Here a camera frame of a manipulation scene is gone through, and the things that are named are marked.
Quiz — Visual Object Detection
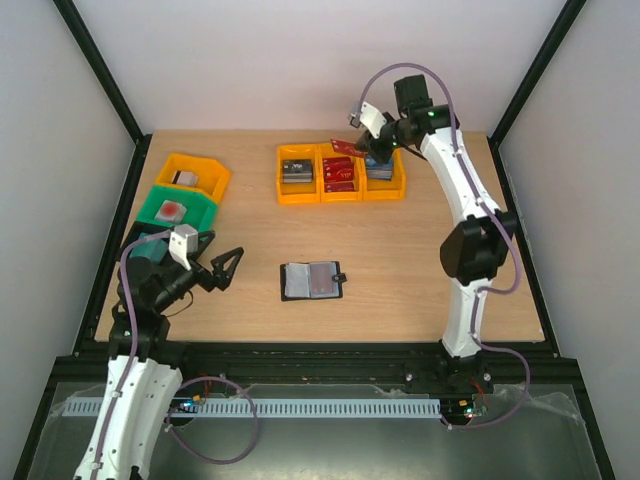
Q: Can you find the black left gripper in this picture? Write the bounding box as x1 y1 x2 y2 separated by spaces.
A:
152 230 244 312

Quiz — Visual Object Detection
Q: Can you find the red VIP card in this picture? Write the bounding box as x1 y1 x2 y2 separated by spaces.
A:
330 139 365 158

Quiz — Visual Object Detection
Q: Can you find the black card holder wallet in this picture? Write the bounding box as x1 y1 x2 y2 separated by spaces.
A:
280 261 347 302

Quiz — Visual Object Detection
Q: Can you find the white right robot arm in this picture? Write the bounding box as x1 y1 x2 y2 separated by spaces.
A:
350 75 518 392

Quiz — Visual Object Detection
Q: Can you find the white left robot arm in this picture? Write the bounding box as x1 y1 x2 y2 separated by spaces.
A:
74 224 244 479

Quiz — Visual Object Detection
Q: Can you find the blue card stack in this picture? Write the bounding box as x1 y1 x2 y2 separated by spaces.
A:
364 155 394 181

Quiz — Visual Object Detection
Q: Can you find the yellow bin with red cards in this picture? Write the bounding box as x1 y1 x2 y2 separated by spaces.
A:
317 143 364 203

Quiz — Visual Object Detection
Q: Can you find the yellow bin with blue cards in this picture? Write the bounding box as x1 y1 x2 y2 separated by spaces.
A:
363 149 406 201

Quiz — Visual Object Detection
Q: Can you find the teal card stack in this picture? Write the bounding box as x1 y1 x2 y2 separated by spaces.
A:
129 239 168 265

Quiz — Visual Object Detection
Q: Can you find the red round card stack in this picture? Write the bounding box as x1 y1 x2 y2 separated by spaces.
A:
154 200 187 224

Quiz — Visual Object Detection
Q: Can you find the yellow bin with black cards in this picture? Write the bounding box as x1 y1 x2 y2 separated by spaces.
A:
276 144 320 205

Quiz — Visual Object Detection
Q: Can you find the black card stack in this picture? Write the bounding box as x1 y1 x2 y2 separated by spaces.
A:
281 159 314 184

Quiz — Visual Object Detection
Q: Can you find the silver card stack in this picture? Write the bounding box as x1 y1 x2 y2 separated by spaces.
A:
171 170 199 188

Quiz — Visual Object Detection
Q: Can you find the green bin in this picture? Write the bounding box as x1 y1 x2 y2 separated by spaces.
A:
136 186 218 232

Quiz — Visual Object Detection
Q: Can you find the yellow bin left side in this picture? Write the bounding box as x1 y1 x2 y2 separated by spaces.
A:
155 153 232 204

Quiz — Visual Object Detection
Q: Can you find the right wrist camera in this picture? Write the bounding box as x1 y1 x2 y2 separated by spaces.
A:
349 101 387 138

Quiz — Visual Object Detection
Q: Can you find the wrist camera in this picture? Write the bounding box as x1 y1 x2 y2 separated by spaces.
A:
168 224 199 271
349 101 387 138

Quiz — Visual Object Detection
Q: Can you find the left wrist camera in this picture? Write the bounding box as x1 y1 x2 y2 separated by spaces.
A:
168 224 199 271

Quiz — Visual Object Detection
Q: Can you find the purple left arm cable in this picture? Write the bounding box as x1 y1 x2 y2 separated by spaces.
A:
89 229 174 480

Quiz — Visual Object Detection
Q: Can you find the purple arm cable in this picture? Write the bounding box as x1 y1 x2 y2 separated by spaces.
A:
359 62 532 431
89 229 174 480

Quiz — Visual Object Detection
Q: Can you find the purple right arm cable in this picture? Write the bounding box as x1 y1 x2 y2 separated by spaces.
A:
359 62 532 431

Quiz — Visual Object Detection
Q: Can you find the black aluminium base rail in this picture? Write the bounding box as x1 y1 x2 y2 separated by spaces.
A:
49 341 581 391

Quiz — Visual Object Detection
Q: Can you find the white slotted cable duct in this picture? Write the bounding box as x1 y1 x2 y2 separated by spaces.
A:
58 395 442 419

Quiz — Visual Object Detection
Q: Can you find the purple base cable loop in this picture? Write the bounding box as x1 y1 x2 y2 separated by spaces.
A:
163 375 259 465

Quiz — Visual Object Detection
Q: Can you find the black right rear frame post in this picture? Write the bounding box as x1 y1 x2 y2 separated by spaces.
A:
489 0 589 144

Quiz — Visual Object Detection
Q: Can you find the black frame post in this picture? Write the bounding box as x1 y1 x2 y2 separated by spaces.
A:
489 0 589 144
52 0 146 146

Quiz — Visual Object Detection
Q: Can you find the black left rear frame post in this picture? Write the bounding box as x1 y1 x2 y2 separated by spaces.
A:
52 0 146 146

